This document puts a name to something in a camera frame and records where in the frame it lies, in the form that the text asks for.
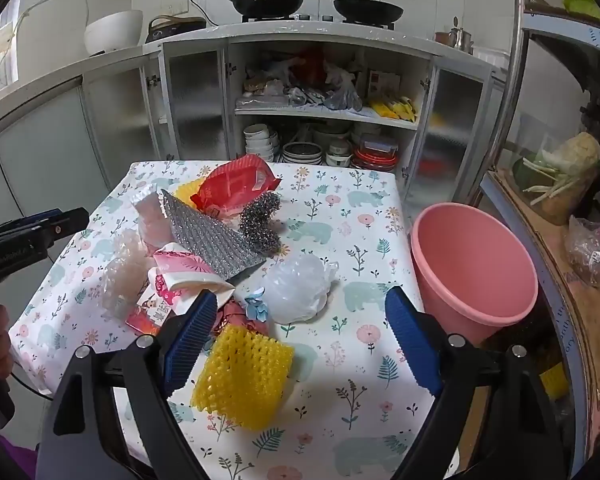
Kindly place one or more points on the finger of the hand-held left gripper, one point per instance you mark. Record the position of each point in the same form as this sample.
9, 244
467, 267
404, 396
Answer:
67, 222
35, 217

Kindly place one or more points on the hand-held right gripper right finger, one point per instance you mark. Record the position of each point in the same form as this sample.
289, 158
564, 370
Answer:
412, 345

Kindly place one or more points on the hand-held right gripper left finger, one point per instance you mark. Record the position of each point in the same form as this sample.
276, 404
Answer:
190, 345

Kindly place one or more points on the large yellow foam net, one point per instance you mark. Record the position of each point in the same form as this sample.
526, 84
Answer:
245, 380

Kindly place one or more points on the pink printed paper cup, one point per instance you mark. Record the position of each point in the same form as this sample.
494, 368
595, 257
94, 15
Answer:
180, 265

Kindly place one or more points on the pink plastic bucket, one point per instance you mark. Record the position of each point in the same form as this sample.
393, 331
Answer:
472, 270

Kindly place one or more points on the steel wool scourer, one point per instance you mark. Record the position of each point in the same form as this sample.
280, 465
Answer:
260, 225

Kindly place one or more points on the pink crumpled wrapper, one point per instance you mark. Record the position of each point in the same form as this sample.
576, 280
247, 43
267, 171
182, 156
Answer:
232, 319

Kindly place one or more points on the red and white wrapper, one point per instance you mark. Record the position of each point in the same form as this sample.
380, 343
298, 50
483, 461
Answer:
147, 316

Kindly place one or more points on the clear crumpled plastic bag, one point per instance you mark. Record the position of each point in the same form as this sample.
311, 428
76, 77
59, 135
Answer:
122, 275

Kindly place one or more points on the small blue wrapper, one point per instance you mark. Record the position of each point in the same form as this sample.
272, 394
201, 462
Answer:
257, 307

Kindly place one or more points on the white foam sheet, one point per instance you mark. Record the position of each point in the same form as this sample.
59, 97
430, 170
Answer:
149, 220

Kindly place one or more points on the silver scouring cloth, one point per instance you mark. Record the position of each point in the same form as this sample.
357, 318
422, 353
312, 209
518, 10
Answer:
205, 240

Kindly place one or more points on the floral bear tablecloth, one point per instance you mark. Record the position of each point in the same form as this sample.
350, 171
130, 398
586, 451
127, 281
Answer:
355, 240

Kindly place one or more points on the small yellow foam net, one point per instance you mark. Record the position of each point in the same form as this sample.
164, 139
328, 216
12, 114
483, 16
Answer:
186, 191

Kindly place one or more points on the white plastic bag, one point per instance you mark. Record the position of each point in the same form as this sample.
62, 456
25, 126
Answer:
297, 285

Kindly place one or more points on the yellow plastic object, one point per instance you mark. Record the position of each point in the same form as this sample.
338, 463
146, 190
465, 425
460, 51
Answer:
555, 381

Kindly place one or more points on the red plastic package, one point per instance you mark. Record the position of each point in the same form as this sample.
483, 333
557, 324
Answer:
235, 185

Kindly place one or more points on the white kitchen cabinet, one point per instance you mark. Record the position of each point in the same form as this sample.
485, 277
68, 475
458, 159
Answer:
195, 100

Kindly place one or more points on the large white pot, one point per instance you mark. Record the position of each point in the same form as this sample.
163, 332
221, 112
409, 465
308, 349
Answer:
112, 32

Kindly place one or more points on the red lidded food containers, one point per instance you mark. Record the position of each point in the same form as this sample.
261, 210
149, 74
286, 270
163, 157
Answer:
375, 152

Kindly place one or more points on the purple clothing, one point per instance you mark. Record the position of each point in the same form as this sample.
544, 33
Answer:
7, 462

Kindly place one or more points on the white patterned bowl stack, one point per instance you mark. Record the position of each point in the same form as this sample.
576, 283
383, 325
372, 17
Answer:
339, 154

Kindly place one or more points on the clear bag with contents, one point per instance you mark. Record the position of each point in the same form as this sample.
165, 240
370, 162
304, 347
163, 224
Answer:
592, 247

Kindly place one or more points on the stack of white bowls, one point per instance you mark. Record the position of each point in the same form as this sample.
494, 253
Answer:
261, 142

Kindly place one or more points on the green onions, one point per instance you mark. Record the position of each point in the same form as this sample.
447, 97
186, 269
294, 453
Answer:
547, 180

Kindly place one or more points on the stack of dark patterned plates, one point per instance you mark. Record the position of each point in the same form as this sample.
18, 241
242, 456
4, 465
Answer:
302, 154

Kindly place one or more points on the black induction cooker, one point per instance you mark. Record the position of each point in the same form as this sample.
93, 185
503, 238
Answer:
175, 29

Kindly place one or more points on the yellow packets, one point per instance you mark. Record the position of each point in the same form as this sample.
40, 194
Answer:
395, 107

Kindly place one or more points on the brown and white box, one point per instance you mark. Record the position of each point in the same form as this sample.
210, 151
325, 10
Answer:
384, 82

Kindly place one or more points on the pile of plastic bags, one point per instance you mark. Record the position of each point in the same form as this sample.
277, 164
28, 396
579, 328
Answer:
305, 82

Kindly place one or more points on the steel storage rack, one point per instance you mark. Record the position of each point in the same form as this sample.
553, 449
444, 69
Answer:
515, 85

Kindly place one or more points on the metal teapot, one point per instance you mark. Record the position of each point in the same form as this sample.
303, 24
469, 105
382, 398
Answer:
461, 37

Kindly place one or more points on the gas stove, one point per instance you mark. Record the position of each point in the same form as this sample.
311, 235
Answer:
320, 20

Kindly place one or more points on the green plastic bowl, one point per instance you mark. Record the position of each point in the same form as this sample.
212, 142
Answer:
582, 4

